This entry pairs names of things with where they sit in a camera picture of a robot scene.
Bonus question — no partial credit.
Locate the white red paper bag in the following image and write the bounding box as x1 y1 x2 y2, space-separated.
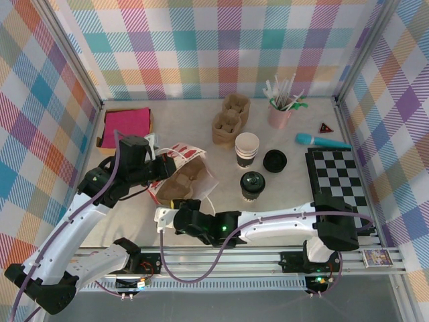
147 142 219 215

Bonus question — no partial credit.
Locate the black paper coffee cup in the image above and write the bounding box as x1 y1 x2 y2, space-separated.
241 187 264 204

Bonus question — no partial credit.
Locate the black plastic cup lid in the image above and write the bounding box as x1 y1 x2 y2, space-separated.
239 170 267 193

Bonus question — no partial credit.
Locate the cardboard napkin box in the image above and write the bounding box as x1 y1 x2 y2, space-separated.
96 107 155 156

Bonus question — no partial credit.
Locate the brown pulp cup carrier stack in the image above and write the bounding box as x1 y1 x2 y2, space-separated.
210 93 251 148

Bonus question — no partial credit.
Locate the stack of paper cups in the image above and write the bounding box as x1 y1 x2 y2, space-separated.
234 132 261 168

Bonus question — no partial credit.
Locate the black control board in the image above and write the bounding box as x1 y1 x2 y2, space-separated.
305 275 331 292
115 276 151 291

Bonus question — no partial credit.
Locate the pink straw holder cup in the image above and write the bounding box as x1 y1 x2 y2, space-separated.
267 100 292 129

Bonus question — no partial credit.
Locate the black silver chessboard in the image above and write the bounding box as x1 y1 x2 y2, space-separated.
304 147 378 237

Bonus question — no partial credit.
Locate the green wrapped straw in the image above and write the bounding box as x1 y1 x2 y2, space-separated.
290 96 309 111

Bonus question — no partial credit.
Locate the playing card box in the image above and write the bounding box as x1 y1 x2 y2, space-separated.
363 248 393 268

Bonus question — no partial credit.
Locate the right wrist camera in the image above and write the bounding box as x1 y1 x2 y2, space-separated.
154 207 178 233

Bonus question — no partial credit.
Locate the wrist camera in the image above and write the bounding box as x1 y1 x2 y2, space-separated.
154 207 178 233
143 133 159 160

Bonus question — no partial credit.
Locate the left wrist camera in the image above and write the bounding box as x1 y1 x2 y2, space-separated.
143 133 159 160

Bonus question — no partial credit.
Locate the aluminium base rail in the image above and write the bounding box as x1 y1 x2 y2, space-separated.
72 248 408 278

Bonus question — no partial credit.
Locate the aluminium frame side rail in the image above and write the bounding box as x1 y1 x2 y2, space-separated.
333 100 386 246
60 105 105 251

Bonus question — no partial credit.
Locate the grey slotted cable duct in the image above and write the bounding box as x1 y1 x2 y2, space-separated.
82 280 309 292

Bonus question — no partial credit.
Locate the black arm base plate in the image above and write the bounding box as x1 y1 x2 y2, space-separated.
280 251 339 273
133 253 164 274

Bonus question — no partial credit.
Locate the aluminium frame post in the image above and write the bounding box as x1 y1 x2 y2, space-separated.
333 0 403 107
35 0 103 110

